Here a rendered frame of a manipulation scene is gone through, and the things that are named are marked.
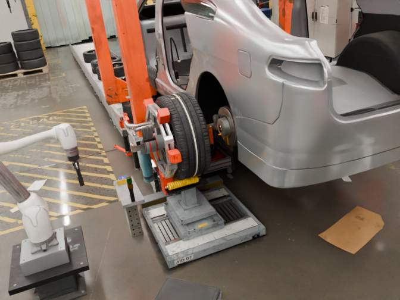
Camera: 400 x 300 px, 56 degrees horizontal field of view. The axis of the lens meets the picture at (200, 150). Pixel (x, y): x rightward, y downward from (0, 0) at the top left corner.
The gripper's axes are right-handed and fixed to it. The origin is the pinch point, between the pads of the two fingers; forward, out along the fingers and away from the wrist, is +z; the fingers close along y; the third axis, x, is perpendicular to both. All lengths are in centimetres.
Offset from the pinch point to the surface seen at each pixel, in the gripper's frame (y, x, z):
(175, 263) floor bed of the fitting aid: 28, 46, 76
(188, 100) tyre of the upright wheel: 4, 88, -36
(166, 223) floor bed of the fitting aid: -20, 58, 72
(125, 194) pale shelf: -19.8, 30.3, 31.7
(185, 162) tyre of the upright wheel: 23, 70, 2
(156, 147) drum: -3, 58, -5
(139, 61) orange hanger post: -46, 72, -63
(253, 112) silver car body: 64, 104, -35
